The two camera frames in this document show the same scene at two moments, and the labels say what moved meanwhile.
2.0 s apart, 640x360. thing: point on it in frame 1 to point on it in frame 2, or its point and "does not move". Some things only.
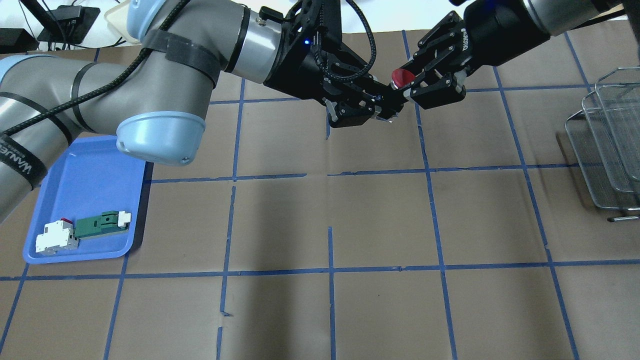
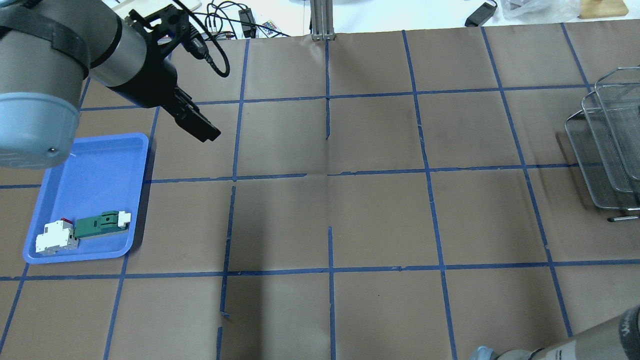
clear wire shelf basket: [605, 135] does not move
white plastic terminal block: [58, 236] does not move
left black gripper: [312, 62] to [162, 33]
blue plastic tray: [91, 176] does not move
